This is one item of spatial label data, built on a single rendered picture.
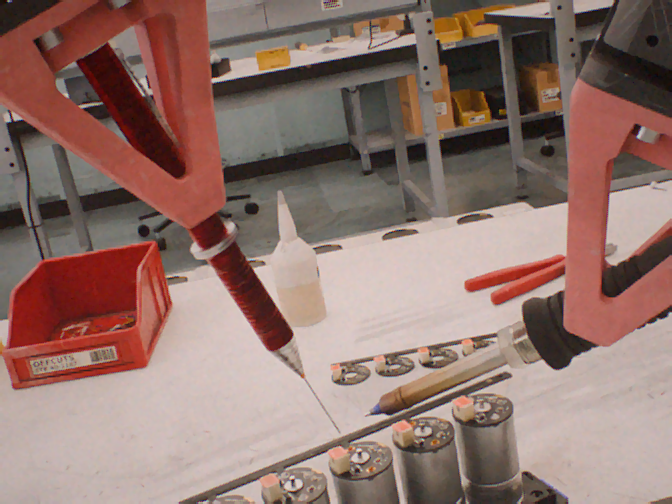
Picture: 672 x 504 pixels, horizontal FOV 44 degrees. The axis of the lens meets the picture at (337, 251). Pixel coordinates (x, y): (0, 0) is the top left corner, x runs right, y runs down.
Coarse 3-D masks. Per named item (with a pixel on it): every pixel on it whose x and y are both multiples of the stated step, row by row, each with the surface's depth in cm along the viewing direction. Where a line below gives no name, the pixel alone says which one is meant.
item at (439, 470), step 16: (416, 432) 33; (432, 432) 33; (448, 448) 32; (400, 464) 33; (416, 464) 32; (432, 464) 32; (448, 464) 33; (400, 480) 34; (416, 480) 33; (432, 480) 32; (448, 480) 33; (416, 496) 33; (432, 496) 33; (448, 496) 33
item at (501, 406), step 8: (488, 400) 35; (496, 400) 35; (504, 400) 34; (496, 408) 34; (504, 408) 34; (512, 408) 34; (456, 416) 34; (480, 416) 33; (488, 416) 34; (504, 416) 33; (464, 424) 33; (472, 424) 33; (480, 424) 33; (488, 424) 33; (496, 424) 33
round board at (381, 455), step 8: (344, 448) 33; (360, 448) 33; (368, 448) 33; (376, 448) 33; (384, 448) 33; (352, 456) 32; (376, 456) 32; (384, 456) 32; (392, 456) 32; (368, 464) 32; (376, 464) 32; (384, 464) 32; (336, 472) 32; (344, 472) 32; (352, 472) 31; (360, 472) 31; (368, 472) 31; (376, 472) 31; (352, 480) 31
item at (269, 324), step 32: (96, 64) 23; (128, 64) 24; (128, 96) 24; (128, 128) 24; (160, 128) 25; (160, 160) 25; (224, 224) 26; (224, 256) 26; (256, 288) 27; (256, 320) 27
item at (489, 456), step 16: (512, 416) 34; (464, 432) 34; (480, 432) 33; (496, 432) 33; (512, 432) 34; (464, 448) 34; (480, 448) 33; (496, 448) 33; (512, 448) 34; (464, 464) 34; (480, 464) 34; (496, 464) 34; (512, 464) 34; (464, 480) 35; (480, 480) 34; (496, 480) 34; (512, 480) 34; (480, 496) 34; (496, 496) 34; (512, 496) 34
